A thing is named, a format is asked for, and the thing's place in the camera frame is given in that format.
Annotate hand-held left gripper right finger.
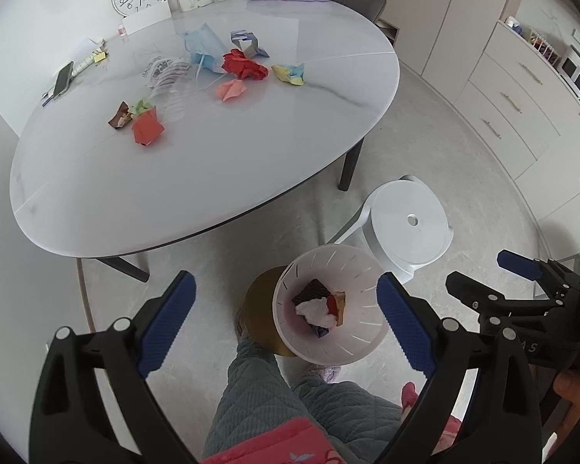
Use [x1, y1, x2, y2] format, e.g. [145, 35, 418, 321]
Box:
[374, 272, 542, 464]

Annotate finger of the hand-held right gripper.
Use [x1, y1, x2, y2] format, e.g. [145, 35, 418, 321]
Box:
[496, 250, 580, 295]
[445, 272, 561, 322]

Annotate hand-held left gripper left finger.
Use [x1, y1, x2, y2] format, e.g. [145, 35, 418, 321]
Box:
[29, 271, 199, 464]

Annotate white slotted trash bin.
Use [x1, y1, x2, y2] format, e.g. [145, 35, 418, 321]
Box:
[272, 245, 407, 365]

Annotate orange red paper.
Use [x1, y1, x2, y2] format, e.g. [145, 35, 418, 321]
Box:
[131, 109, 166, 146]

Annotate brown snack wrapper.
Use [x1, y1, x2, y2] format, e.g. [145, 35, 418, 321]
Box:
[107, 101, 135, 130]

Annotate pink paper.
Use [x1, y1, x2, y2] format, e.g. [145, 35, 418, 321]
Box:
[216, 78, 249, 103]

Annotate clear plastic bag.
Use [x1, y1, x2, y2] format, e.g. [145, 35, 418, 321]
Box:
[142, 55, 194, 124]

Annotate yellow blue paper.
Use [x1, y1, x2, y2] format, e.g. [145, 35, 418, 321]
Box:
[271, 63, 306, 86]

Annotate blue face mask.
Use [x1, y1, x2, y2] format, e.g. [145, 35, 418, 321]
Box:
[181, 22, 230, 90]

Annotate person's right hand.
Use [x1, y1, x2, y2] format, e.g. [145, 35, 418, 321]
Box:
[529, 365, 580, 445]

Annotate dark table leg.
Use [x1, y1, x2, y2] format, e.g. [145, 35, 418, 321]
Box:
[97, 251, 150, 283]
[337, 135, 367, 191]

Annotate red yellow wrapper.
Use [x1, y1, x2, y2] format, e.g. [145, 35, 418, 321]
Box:
[326, 291, 347, 324]

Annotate fluffy slipper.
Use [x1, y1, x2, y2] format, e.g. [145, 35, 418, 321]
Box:
[234, 302, 252, 344]
[309, 365, 341, 382]

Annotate white plastic stool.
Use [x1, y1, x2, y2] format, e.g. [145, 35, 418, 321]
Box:
[326, 175, 452, 285]

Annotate white crumpled tissue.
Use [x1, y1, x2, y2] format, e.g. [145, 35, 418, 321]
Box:
[295, 297, 341, 327]

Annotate gold round stool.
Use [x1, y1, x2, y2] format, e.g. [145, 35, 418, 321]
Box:
[239, 266, 300, 359]

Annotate dark striped wrapper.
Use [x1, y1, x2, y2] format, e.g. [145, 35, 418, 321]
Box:
[292, 278, 329, 305]

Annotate green quilted pants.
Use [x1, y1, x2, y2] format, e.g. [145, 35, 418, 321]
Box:
[200, 336, 416, 464]

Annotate pink printed garment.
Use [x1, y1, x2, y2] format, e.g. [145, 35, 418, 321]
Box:
[200, 382, 465, 464]

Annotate beige drawer cabinet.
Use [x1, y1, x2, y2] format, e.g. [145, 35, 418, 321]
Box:
[457, 22, 580, 213]

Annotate spice rack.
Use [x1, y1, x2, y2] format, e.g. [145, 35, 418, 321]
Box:
[529, 34, 559, 66]

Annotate smartphone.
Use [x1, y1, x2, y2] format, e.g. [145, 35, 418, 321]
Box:
[53, 61, 75, 95]

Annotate wooden cubby shelf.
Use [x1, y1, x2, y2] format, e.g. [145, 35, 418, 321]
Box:
[374, 18, 401, 49]

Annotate patterned paper roll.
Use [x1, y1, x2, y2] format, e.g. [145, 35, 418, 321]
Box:
[72, 55, 97, 78]

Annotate tall beige cabinet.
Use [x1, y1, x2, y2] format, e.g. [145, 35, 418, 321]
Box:
[326, 0, 518, 102]

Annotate white paper sheet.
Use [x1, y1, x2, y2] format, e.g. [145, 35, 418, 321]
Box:
[69, 37, 106, 66]

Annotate white folded card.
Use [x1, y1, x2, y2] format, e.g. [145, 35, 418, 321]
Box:
[124, 0, 171, 36]

